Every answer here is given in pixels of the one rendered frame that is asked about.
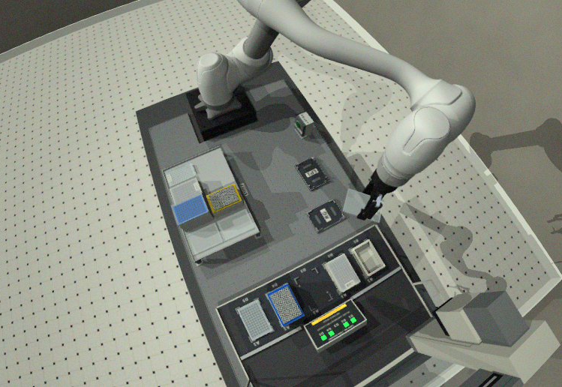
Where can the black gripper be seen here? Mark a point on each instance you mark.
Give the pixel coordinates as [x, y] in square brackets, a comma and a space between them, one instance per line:
[377, 189]

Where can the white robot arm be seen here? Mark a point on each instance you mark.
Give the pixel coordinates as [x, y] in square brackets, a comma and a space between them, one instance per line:
[419, 139]

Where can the white ready key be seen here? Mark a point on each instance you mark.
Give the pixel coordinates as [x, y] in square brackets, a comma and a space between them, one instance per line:
[304, 125]

